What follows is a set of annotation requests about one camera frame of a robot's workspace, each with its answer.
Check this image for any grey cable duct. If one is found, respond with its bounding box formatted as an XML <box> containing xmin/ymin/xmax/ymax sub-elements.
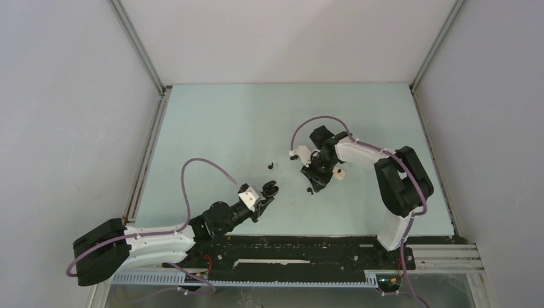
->
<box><xmin>110</xmin><ymin>271</ymin><xmax>390</xmax><ymax>288</ymax></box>

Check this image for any black earbud charging case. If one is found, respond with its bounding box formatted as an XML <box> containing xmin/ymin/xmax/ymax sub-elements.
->
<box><xmin>262</xmin><ymin>180</ymin><xmax>279</xmax><ymax>198</ymax></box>

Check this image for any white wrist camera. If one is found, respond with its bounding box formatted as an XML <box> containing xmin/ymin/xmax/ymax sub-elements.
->
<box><xmin>237</xmin><ymin>184</ymin><xmax>262</xmax><ymax>212</ymax></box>
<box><xmin>289</xmin><ymin>146</ymin><xmax>319</xmax><ymax>167</ymax></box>

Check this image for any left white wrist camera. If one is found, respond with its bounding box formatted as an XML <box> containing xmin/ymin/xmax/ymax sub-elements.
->
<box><xmin>237</xmin><ymin>184</ymin><xmax>262</xmax><ymax>212</ymax></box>

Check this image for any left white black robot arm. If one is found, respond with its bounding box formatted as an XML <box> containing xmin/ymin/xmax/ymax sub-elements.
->
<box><xmin>67</xmin><ymin>185</ymin><xmax>279</xmax><ymax>286</ymax></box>

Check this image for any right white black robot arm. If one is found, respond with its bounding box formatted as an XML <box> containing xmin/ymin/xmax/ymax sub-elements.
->
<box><xmin>289</xmin><ymin>125</ymin><xmax>434</xmax><ymax>268</ymax></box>

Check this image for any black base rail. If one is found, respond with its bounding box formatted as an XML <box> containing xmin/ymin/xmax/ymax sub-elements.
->
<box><xmin>178</xmin><ymin>235</ymin><xmax>416</xmax><ymax>282</ymax></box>

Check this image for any beige earbud charging case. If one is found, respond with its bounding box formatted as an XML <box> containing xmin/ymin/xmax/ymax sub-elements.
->
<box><xmin>333</xmin><ymin>167</ymin><xmax>346</xmax><ymax>181</ymax></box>

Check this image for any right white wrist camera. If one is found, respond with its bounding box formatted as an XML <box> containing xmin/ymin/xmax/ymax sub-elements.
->
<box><xmin>289</xmin><ymin>146</ymin><xmax>319</xmax><ymax>167</ymax></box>

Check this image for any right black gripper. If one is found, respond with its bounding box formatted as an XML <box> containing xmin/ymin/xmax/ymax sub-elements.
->
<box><xmin>302</xmin><ymin>155</ymin><xmax>338</xmax><ymax>193</ymax></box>

